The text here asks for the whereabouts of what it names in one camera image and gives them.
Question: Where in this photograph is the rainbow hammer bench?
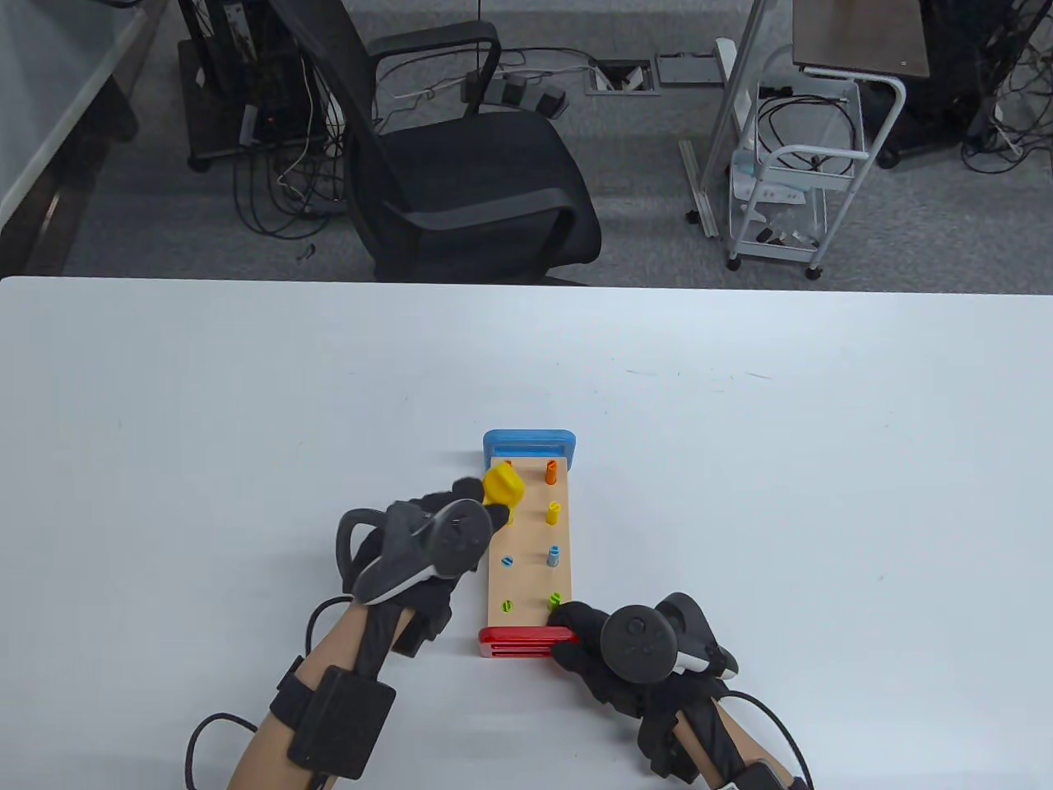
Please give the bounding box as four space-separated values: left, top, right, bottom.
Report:
479 429 586 662

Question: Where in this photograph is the person's right forearm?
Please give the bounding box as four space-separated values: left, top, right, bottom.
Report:
675 691 811 790

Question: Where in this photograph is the white rolling cart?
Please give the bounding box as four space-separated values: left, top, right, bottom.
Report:
724 70 907 281

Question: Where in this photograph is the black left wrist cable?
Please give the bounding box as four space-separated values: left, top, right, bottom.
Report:
185 597 355 790

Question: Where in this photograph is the open floor outlet box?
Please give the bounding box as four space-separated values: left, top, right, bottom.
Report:
586 59 661 97

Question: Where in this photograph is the black left wrist sensor box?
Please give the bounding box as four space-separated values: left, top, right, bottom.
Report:
271 657 397 781

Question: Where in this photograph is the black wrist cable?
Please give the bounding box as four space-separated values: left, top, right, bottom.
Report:
724 691 815 790
185 597 355 790

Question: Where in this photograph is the black office chair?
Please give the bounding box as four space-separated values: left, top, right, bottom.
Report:
267 0 603 286

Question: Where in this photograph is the person's left hand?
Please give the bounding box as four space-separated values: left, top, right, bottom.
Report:
341 477 515 659

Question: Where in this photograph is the grey floor cover plate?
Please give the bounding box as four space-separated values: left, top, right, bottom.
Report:
656 53 725 86

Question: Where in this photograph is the aluminium frame stand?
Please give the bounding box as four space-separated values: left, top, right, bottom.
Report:
679 0 782 239

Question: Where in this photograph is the black equipment rack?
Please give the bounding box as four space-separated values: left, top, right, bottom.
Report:
177 0 346 174

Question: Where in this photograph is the black power strip with adapters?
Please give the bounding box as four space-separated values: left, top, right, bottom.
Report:
462 70 568 120

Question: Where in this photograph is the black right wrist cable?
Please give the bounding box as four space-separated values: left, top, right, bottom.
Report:
724 691 815 790

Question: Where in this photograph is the person's right hand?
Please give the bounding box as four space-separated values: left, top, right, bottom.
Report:
547 601 733 778

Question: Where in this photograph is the grey left hand controller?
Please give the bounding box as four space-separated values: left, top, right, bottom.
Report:
335 498 494 607

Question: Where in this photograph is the person's left forearm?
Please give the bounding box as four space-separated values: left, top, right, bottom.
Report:
226 605 412 790

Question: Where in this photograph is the grey right hand controller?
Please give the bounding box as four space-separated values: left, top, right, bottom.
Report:
601 592 740 685

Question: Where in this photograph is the wooden plank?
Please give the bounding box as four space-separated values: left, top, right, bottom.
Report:
500 461 565 616

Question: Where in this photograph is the yellow toy hammer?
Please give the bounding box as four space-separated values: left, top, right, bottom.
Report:
482 462 527 509

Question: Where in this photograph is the tangle of black floor cables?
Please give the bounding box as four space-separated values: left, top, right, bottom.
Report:
233 123 350 241

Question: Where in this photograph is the grey desk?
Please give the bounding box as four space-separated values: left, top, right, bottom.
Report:
0 0 165 277

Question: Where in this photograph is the tangle of cables by tripod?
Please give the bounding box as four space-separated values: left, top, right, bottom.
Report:
963 49 1053 174

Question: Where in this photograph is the brown side tabletop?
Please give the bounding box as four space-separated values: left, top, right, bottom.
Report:
792 0 930 79

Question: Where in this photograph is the grey hand controller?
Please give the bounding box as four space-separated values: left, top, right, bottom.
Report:
335 498 494 607
601 592 740 685

